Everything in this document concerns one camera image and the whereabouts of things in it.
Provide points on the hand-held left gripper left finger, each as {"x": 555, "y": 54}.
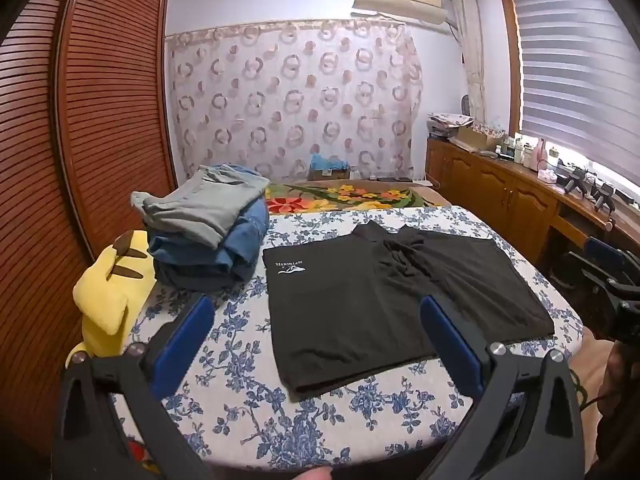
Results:
{"x": 182, "y": 347}

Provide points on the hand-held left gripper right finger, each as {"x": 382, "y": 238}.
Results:
{"x": 455, "y": 347}

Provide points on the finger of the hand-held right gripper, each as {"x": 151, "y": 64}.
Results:
{"x": 597, "y": 249}
{"x": 585, "y": 272}

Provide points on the black pants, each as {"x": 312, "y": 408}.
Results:
{"x": 380, "y": 310}

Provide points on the person's right forearm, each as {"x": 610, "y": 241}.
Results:
{"x": 622, "y": 425}

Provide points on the grey folded pants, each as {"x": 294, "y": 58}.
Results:
{"x": 200, "y": 207}

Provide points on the person's left hand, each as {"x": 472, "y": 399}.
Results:
{"x": 312, "y": 474}

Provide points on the black tripod stand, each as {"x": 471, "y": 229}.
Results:
{"x": 604, "y": 196}
{"x": 572, "y": 180}

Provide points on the blue floral bed sheet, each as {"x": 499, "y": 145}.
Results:
{"x": 240, "y": 360}

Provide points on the dark blue folded jeans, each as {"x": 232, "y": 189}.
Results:
{"x": 200, "y": 272}

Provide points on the pink tissue pack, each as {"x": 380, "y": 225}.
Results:
{"x": 547, "y": 176}

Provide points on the yellow plush toy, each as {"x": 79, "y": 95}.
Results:
{"x": 107, "y": 300}

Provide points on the pink bottle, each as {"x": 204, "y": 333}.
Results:
{"x": 540, "y": 155}

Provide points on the wooden sideboard cabinet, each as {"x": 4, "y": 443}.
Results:
{"x": 495, "y": 195}

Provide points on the row of small bottles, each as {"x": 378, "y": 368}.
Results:
{"x": 517, "y": 150}

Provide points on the open cardboard box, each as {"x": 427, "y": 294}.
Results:
{"x": 477, "y": 137}

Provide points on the flat black box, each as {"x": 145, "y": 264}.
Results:
{"x": 393, "y": 179}

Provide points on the striped window blind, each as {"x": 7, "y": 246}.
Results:
{"x": 585, "y": 70}

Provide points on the colourful floral blanket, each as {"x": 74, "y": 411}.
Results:
{"x": 350, "y": 197}

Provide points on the small desk fan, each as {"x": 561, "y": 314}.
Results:
{"x": 465, "y": 105}

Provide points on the pile with floral cloth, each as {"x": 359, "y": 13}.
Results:
{"x": 447, "y": 122}

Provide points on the cardboard box with blue cloth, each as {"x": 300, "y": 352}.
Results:
{"x": 327, "y": 167}

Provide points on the beige window curtain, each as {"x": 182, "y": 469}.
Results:
{"x": 472, "y": 50}

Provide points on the brown louvered wardrobe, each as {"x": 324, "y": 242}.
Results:
{"x": 75, "y": 135}

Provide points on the circle patterned sheer curtain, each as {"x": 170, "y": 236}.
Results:
{"x": 295, "y": 100}

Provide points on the wooden window frame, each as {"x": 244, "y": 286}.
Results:
{"x": 510, "y": 60}

